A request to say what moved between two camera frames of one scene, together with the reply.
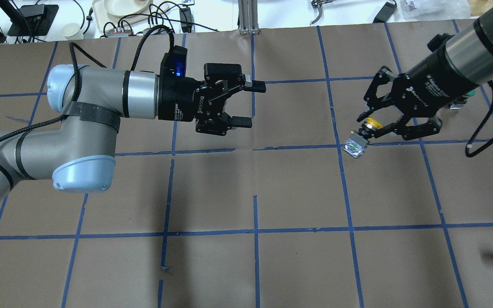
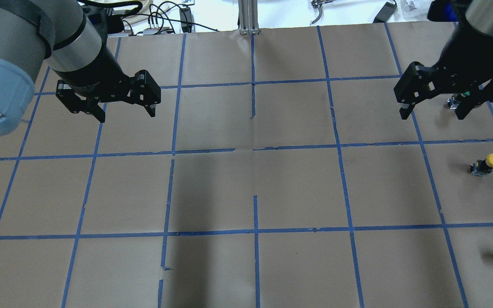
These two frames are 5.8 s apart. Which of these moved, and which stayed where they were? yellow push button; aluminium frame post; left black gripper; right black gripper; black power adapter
Moved: left black gripper; right black gripper; yellow push button
Stayed: black power adapter; aluminium frame post
